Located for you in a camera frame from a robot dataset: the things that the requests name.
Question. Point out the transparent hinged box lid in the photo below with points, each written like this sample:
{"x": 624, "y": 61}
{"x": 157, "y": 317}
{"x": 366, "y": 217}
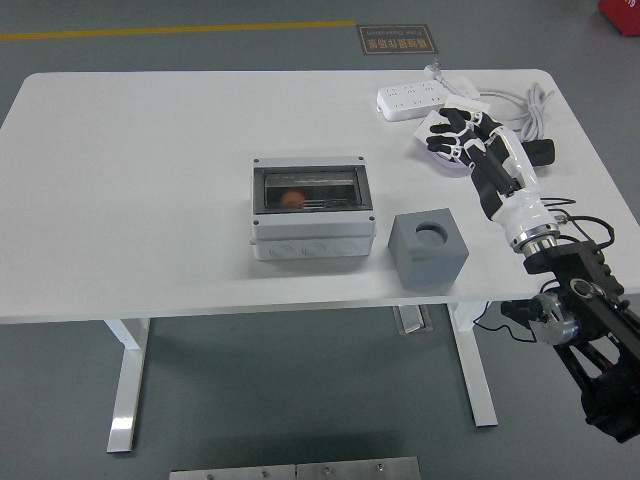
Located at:
{"x": 310, "y": 172}

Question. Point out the black power adapter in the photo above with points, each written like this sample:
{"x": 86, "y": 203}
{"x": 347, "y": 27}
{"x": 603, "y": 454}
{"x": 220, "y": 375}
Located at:
{"x": 542, "y": 152}

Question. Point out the yellow floor tape line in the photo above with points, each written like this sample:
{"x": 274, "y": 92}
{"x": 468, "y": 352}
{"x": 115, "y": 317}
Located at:
{"x": 175, "y": 30}

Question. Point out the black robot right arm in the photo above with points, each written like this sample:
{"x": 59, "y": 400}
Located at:
{"x": 600, "y": 320}

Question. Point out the brown floor sign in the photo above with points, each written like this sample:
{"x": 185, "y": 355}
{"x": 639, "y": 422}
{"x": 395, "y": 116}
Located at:
{"x": 397, "y": 40}

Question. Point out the grey block holder with hole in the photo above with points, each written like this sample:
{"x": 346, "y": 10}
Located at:
{"x": 430, "y": 265}

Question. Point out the grey metal plate with screws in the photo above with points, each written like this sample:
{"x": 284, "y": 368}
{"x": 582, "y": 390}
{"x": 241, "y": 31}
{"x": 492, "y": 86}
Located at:
{"x": 232, "y": 473}
{"x": 357, "y": 469}

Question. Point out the white power plug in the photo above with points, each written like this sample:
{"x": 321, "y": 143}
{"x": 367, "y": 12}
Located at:
{"x": 433, "y": 68}

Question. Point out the small white adapter box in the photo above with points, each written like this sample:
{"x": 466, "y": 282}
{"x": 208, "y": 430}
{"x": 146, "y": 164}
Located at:
{"x": 465, "y": 87}

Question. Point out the purple tray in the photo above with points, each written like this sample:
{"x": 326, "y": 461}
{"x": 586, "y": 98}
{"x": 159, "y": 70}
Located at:
{"x": 450, "y": 169}

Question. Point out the white power strip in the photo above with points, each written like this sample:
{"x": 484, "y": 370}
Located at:
{"x": 410, "y": 100}

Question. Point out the grey metal floor plate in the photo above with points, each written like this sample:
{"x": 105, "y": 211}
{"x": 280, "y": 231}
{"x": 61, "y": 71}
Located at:
{"x": 412, "y": 319}

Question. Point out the white table leg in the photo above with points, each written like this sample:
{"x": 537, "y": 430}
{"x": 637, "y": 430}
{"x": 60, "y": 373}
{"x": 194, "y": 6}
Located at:
{"x": 127, "y": 390}
{"x": 475, "y": 370}

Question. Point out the red object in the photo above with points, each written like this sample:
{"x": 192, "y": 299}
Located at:
{"x": 622, "y": 15}

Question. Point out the grey plastic junction box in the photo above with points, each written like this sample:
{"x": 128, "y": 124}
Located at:
{"x": 310, "y": 245}

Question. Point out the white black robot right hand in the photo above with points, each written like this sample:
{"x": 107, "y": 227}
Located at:
{"x": 525, "y": 210}

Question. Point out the orange cylindrical battery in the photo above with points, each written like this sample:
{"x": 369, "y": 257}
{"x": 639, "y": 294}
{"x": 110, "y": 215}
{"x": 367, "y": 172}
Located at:
{"x": 291, "y": 199}

